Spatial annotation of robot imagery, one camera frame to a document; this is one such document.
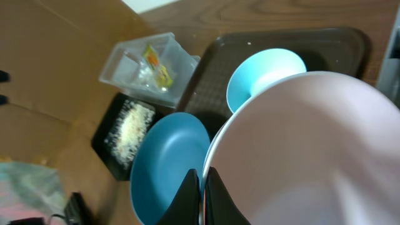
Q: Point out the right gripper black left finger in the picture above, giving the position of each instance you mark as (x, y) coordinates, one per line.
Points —
(184, 208)

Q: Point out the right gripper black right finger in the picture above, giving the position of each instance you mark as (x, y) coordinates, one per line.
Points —
(220, 209)

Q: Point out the dark blue plate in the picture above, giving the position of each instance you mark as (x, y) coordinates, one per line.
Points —
(174, 145)

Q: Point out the rice leftovers pile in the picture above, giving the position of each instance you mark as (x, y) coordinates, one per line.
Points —
(128, 131)

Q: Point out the pink bowl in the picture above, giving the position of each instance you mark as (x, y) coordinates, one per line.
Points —
(319, 148)

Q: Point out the green yellow snack wrapper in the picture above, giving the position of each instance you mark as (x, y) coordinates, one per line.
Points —
(160, 75)

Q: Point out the light blue small bowl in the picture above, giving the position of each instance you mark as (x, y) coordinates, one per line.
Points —
(260, 71)

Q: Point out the white napkin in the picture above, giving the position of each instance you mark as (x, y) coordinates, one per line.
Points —
(145, 74)

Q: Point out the grey dishwasher rack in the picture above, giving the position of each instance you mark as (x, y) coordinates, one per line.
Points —
(388, 79)

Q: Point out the black tray bin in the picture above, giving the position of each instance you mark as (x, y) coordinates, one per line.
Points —
(97, 142)

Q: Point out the clear plastic bin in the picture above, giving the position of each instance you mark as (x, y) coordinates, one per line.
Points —
(122, 64)

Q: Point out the brown serving tray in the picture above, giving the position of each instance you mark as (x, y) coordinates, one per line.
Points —
(337, 49)

